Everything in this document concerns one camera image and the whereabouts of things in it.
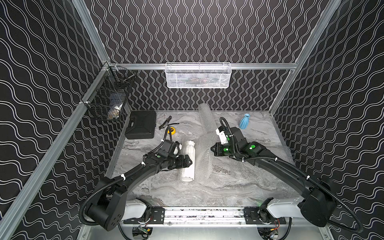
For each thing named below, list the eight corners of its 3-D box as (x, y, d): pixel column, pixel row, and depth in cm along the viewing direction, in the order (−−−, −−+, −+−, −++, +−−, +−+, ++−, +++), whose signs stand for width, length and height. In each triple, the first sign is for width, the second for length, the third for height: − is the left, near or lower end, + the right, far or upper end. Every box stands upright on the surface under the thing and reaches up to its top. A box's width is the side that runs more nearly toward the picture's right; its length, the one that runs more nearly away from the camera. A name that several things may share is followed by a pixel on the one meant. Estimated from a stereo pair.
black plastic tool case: (126, 140, 106) (122, 133, 100) (134, 115, 121) (132, 108, 115) (152, 140, 106) (150, 133, 100) (157, 115, 121) (156, 108, 115)
